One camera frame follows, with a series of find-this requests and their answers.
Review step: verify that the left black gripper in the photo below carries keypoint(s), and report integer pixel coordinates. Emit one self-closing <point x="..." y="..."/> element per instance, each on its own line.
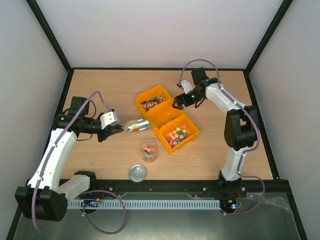
<point x="109" y="131"/>

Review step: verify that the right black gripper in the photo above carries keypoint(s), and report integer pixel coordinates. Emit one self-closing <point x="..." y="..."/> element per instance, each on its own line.
<point x="182" y="100"/>

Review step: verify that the metal candy scoop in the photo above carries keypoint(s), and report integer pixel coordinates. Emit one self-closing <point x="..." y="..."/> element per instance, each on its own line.
<point x="136" y="126"/>

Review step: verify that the yellow bin with lollipops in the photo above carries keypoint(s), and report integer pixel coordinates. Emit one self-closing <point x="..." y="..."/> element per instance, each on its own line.
<point x="151" y="98"/>

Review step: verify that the yellow bin with star candies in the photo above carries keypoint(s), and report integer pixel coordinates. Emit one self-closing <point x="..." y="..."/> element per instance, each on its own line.
<point x="177" y="133"/>

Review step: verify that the clear glass jar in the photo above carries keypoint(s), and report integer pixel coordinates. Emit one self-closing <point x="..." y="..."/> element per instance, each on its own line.
<point x="149" y="150"/>

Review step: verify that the round metal jar lid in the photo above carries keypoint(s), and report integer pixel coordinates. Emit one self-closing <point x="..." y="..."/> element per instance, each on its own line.
<point x="137" y="173"/>

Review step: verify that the yellow bin with popsicle candies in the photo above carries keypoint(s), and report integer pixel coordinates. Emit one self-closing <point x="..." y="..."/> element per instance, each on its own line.
<point x="162" y="114"/>

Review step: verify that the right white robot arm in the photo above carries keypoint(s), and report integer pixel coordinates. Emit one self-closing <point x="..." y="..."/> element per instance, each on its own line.
<point x="241" y="132"/>

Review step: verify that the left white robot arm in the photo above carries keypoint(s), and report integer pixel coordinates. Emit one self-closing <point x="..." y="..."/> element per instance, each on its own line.
<point x="43" y="197"/>

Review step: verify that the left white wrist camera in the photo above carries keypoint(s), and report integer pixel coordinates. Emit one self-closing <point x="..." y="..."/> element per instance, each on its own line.
<point x="110" y="118"/>

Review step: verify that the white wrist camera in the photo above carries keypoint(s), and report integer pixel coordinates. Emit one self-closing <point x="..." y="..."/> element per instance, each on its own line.
<point x="186" y="86"/>
<point x="110" y="118"/>

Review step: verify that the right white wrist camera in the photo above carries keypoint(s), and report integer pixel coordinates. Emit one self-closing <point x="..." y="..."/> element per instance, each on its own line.
<point x="186" y="86"/>

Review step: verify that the black aluminium frame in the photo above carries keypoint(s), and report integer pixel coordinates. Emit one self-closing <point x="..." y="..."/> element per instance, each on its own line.
<point x="276" y="185"/>

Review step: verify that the grey slotted cable duct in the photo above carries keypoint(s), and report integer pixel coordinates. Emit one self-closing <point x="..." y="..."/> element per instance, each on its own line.
<point x="113" y="204"/>

